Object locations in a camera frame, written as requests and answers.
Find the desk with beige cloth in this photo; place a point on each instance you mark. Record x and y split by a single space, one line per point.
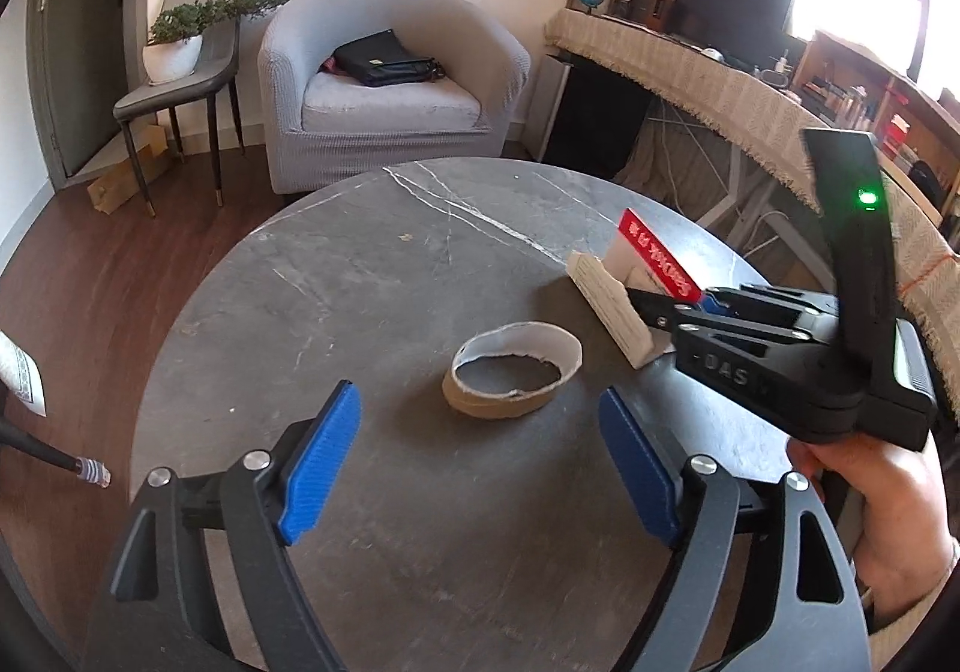
712 79

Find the person's right forearm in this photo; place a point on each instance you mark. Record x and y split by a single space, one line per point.
919 604

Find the white computer mouse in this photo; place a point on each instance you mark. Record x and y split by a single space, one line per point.
709 52

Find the white patterned bedspread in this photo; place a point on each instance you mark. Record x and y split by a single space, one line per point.
22 372

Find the wooden bookshelf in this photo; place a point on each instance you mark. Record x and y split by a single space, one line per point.
832 49

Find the black computer monitor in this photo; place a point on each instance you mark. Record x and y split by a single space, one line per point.
735 12

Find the grey dining chair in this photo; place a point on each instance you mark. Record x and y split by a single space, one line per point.
161 98

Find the grey door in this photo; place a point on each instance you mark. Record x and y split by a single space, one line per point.
75 42

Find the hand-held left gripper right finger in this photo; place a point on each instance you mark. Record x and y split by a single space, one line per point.
637 469

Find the person's right hand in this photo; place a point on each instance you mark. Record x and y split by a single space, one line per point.
892 514

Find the potted plant white pot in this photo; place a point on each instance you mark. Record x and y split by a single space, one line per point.
172 58

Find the black handbag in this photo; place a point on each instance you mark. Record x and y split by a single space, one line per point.
375 53

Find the red white card packaging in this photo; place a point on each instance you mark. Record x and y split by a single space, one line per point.
652 244

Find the dark wooden box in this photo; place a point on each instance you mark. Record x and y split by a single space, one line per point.
649 8

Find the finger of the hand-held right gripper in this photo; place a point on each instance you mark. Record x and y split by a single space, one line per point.
772 301
667 313

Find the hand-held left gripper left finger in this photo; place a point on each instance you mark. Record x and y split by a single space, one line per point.
322 462

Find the cardboard tape roll core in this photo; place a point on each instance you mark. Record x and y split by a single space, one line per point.
480 406

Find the grey armchair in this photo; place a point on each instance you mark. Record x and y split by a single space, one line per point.
390 106

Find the cardboard floor box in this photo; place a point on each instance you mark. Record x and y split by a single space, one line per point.
112 188

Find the black white computer case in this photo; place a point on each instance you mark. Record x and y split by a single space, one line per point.
592 117

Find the white desk frame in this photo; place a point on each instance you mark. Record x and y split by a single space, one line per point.
739 184

